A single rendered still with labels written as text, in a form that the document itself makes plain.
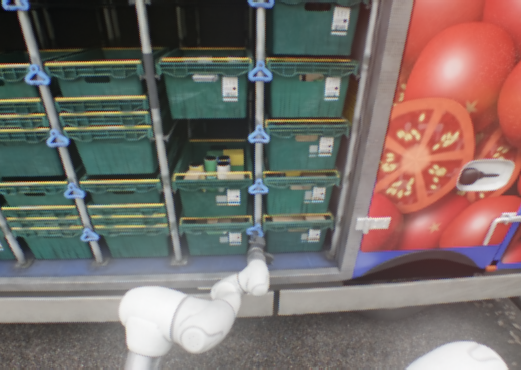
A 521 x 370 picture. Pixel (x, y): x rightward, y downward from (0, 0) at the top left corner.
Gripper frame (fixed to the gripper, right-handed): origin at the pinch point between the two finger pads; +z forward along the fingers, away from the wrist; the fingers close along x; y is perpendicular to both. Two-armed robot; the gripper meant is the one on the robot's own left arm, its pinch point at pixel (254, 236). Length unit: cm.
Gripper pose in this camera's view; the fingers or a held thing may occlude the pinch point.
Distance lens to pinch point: 165.3
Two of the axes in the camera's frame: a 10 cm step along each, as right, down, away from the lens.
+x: -3.9, 8.1, 4.3
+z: -0.7, -5.0, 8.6
